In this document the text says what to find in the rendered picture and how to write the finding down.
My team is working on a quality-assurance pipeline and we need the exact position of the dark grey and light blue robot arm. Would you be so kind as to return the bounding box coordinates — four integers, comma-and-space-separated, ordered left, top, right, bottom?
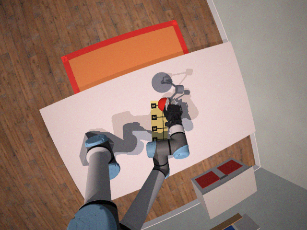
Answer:
67, 124, 189, 230

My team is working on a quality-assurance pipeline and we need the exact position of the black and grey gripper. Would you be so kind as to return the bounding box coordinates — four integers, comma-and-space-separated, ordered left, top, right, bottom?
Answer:
163, 98, 183, 129

